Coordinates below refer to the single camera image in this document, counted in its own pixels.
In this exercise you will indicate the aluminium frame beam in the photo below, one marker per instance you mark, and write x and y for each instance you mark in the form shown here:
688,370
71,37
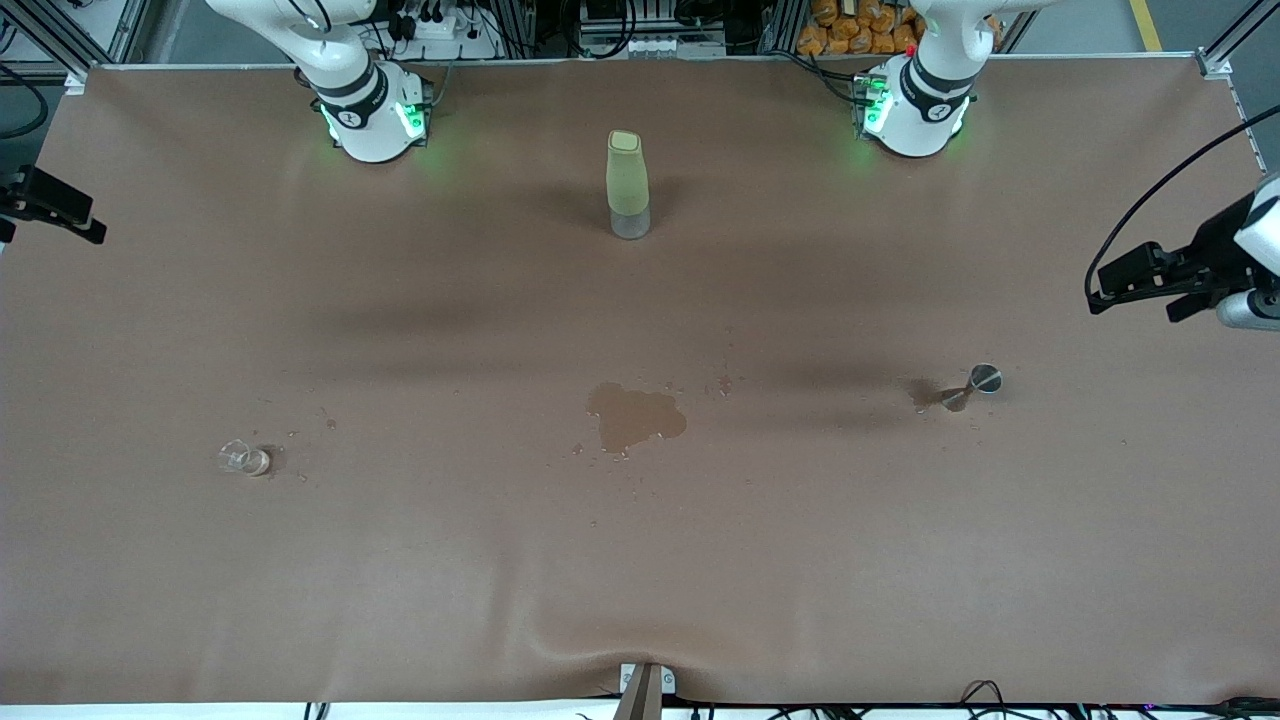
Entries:
1235,40
60,35

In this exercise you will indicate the metal double jigger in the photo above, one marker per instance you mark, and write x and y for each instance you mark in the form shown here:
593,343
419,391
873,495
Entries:
985,378

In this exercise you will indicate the white power strip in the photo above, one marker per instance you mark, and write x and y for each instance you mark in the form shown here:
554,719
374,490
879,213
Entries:
440,30

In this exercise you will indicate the orange packaged snacks pile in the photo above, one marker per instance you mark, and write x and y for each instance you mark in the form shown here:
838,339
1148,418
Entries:
850,30

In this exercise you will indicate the spilled liquid puddle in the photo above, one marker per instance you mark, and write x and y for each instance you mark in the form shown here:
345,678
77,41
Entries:
630,415

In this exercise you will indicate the clear glass measuring cup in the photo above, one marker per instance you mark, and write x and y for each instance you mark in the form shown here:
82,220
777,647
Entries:
255,462

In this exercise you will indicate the brown table mat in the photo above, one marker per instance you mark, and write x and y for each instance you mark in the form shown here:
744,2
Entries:
640,560

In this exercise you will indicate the aluminium camera post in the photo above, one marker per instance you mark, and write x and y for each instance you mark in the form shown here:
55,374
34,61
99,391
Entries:
645,695

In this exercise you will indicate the green sleeved shaker bottle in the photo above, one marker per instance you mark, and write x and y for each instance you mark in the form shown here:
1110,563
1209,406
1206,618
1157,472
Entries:
627,185

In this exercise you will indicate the white connector block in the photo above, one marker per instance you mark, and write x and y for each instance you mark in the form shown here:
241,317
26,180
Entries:
670,47

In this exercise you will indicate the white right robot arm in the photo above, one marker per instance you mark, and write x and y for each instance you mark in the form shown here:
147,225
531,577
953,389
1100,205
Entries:
370,130

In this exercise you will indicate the black control unit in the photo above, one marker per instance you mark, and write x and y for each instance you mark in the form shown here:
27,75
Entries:
610,12

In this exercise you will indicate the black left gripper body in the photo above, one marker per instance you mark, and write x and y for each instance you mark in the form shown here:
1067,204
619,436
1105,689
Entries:
1207,251

